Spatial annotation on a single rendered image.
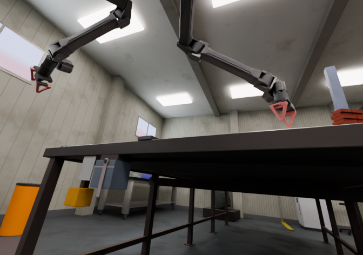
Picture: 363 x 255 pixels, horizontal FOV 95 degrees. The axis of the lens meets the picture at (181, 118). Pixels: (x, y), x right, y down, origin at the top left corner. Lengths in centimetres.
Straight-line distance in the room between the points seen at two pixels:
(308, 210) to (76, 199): 553
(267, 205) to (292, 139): 609
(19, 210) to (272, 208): 609
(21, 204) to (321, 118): 785
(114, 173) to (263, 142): 60
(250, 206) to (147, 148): 604
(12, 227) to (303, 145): 330
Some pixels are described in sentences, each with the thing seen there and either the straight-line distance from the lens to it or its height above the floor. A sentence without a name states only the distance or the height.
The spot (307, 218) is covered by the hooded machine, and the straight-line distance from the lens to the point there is 590.
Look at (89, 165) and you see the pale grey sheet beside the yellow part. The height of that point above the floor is 81.
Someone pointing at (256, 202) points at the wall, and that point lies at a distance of 659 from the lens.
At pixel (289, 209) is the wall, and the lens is 667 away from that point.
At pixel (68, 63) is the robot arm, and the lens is 115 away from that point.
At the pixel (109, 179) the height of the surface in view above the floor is 75.
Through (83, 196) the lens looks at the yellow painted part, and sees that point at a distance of 99.
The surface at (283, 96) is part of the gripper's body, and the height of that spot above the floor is 115.
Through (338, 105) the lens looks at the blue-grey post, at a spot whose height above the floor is 181.
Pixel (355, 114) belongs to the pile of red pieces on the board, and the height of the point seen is 128.
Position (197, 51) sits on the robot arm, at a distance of 93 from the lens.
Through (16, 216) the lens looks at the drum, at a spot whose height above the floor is 22.
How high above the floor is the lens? 74
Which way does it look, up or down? 22 degrees up
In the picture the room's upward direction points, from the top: 5 degrees clockwise
